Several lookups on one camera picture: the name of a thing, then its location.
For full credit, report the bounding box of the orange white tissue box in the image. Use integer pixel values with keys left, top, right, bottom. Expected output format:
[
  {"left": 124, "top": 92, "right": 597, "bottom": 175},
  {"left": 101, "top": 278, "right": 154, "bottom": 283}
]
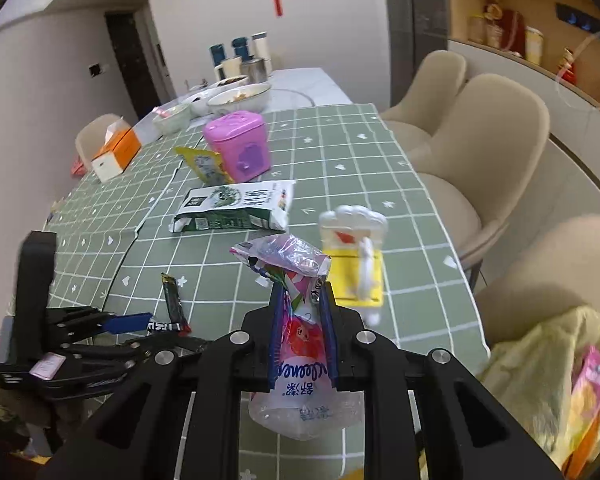
[{"left": 90, "top": 127, "right": 142, "bottom": 183}]

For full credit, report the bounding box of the white mug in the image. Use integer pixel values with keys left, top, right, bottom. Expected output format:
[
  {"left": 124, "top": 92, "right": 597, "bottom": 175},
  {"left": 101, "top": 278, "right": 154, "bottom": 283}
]
[{"left": 215, "top": 57, "right": 243, "bottom": 81}]

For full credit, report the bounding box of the pink plastic container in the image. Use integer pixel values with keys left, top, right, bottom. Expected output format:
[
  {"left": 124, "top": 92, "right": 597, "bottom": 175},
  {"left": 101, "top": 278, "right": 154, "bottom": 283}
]
[{"left": 203, "top": 112, "right": 271, "bottom": 183}]

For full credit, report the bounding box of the black snack wrapper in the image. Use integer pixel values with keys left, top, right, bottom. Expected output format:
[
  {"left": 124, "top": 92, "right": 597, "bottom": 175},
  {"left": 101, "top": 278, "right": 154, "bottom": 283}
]
[{"left": 147, "top": 272, "right": 192, "bottom": 336}]

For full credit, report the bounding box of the yellow grey packet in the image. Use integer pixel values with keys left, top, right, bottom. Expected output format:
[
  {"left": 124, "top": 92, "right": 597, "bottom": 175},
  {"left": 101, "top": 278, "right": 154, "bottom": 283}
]
[{"left": 174, "top": 146, "right": 233, "bottom": 186}]

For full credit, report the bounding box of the white yellow cup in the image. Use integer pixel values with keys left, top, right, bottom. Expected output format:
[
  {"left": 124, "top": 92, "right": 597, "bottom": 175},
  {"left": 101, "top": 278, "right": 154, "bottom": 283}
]
[{"left": 524, "top": 25, "right": 545, "bottom": 66}]

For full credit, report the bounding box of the white yellow plastic toy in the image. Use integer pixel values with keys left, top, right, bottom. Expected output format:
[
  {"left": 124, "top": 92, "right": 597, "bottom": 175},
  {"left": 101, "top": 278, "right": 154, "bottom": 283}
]
[{"left": 319, "top": 205, "right": 387, "bottom": 326}]

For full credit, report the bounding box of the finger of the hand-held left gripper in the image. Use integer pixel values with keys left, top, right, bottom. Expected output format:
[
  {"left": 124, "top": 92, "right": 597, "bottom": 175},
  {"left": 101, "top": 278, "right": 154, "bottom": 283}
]
[
  {"left": 40, "top": 334, "right": 210, "bottom": 401},
  {"left": 45, "top": 306, "right": 154, "bottom": 346}
]

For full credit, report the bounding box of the steel cup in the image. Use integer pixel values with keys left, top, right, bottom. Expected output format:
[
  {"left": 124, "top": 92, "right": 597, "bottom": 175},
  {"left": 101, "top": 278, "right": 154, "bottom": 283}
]
[{"left": 241, "top": 57, "right": 269, "bottom": 83}]

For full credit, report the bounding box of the dark door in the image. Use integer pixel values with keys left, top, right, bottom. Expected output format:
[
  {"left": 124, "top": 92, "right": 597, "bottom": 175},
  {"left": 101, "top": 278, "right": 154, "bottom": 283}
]
[{"left": 105, "top": 10, "right": 161, "bottom": 121}]

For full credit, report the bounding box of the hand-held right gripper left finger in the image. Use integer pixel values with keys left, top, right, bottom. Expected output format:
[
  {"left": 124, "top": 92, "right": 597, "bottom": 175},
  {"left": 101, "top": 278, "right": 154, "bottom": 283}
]
[{"left": 37, "top": 285, "right": 287, "bottom": 480}]

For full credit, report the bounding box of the green white milk carton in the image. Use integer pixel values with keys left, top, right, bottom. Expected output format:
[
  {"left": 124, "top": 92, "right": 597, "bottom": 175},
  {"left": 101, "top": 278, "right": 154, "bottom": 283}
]
[{"left": 170, "top": 180, "right": 297, "bottom": 233}]

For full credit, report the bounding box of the colourful clear tissue packet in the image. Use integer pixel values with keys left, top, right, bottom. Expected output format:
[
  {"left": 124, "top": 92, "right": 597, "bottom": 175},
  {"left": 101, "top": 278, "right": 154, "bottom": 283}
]
[{"left": 230, "top": 233, "right": 366, "bottom": 441}]

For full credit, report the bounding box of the white food container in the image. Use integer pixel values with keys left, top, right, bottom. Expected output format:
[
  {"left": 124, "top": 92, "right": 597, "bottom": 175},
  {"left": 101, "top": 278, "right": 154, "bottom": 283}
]
[{"left": 152, "top": 104, "right": 191, "bottom": 136}]

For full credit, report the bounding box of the white thermos bottle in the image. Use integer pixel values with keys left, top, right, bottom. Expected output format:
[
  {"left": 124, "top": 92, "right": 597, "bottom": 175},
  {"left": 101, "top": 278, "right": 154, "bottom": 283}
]
[{"left": 251, "top": 32, "right": 272, "bottom": 73}]

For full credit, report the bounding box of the small white bowl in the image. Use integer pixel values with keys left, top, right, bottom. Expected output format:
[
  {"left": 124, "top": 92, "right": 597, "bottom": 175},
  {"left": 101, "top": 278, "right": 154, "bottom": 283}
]
[{"left": 187, "top": 89, "right": 221, "bottom": 116}]

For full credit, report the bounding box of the green checkered tablecloth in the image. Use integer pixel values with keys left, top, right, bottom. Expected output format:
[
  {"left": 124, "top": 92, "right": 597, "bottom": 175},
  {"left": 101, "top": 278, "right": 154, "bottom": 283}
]
[{"left": 45, "top": 102, "right": 491, "bottom": 480}]

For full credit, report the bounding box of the red gold liquor box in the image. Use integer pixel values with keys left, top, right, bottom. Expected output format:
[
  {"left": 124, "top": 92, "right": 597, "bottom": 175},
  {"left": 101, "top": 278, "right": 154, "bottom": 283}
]
[{"left": 485, "top": 0, "right": 526, "bottom": 57}]

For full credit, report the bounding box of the large white bowl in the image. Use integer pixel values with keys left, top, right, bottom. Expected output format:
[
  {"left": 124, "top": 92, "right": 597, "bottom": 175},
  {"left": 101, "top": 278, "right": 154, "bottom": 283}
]
[{"left": 207, "top": 83, "right": 272, "bottom": 116}]

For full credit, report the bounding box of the pink orange snack packet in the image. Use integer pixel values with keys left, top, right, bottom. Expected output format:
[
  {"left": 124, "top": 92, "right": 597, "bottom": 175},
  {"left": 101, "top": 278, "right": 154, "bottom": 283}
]
[{"left": 562, "top": 345, "right": 600, "bottom": 476}]

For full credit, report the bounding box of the glass jar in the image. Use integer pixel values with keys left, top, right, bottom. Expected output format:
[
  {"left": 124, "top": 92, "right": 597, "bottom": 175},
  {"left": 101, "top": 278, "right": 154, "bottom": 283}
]
[{"left": 467, "top": 12, "right": 488, "bottom": 43}]

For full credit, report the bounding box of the yellow plastic bag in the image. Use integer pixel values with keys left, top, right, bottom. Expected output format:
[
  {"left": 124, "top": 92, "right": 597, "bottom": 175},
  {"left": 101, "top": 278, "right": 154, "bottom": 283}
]
[{"left": 480, "top": 305, "right": 600, "bottom": 468}]

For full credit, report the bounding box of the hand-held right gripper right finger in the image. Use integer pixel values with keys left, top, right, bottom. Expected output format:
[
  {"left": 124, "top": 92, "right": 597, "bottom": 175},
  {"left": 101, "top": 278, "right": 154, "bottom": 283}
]
[{"left": 320, "top": 281, "right": 565, "bottom": 480}]

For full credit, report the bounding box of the beige chair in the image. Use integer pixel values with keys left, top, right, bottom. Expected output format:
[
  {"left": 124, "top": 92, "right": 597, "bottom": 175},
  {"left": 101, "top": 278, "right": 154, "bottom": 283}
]
[
  {"left": 410, "top": 74, "right": 551, "bottom": 266},
  {"left": 380, "top": 50, "right": 468, "bottom": 148},
  {"left": 472, "top": 215, "right": 600, "bottom": 356},
  {"left": 75, "top": 114, "right": 131, "bottom": 171}
]

